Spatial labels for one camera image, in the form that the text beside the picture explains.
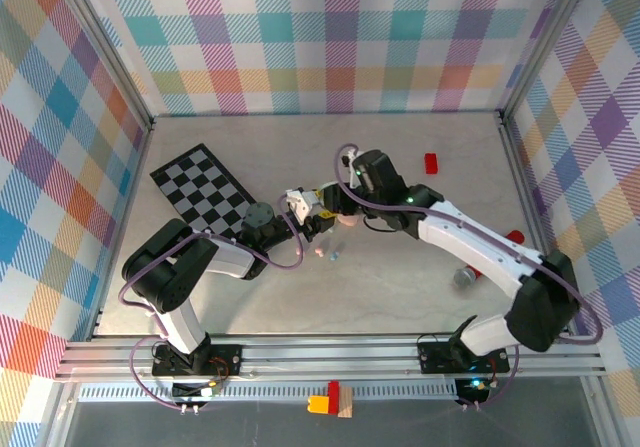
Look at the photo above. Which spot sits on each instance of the orange yellow toy brick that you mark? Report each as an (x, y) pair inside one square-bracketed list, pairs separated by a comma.
[(317, 404)]

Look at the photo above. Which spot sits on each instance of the pink earbud charging case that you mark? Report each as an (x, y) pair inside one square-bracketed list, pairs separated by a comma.
[(348, 221)]

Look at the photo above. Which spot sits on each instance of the aluminium side rail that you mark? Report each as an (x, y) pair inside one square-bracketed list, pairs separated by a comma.
[(136, 172), (524, 192)]

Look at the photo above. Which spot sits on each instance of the aluminium frame post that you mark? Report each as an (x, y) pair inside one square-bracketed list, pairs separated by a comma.
[(106, 42), (542, 42)]

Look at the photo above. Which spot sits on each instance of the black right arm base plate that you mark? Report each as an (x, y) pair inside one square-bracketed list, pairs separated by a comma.
[(435, 359)]

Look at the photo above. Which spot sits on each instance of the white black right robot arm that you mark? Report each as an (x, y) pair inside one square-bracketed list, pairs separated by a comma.
[(540, 307)]

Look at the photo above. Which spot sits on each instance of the tan wooden block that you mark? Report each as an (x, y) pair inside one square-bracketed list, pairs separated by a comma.
[(346, 407)]

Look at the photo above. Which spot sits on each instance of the tall red toy brick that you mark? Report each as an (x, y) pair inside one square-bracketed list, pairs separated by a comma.
[(334, 389)]

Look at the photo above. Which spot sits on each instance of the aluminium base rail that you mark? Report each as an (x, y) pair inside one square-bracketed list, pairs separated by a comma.
[(325, 357)]

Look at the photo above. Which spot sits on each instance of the small black circuit board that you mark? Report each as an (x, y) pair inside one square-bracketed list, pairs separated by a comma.
[(470, 386), (190, 391)]

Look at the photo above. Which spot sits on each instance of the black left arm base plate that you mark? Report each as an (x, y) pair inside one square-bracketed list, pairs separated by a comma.
[(230, 354)]

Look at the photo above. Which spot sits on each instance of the black grey checkerboard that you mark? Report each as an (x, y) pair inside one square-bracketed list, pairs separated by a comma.
[(195, 187)]

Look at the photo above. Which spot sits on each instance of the red cylinder with grey cap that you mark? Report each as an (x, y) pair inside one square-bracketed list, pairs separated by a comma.
[(463, 278)]

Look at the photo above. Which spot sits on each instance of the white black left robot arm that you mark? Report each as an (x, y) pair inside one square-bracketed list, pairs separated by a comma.
[(170, 277)]

